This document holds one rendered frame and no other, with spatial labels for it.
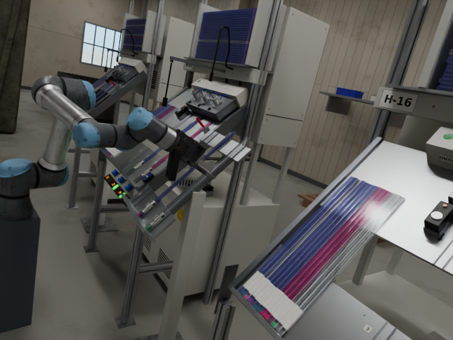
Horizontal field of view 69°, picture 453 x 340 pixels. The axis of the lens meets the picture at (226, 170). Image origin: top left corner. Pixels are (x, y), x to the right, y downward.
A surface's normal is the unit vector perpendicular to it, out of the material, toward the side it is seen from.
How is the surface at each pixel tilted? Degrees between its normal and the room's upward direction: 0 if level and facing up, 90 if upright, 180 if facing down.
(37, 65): 90
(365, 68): 90
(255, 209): 90
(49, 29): 90
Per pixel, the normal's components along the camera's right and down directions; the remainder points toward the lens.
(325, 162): -0.74, 0.00
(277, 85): 0.55, 0.32
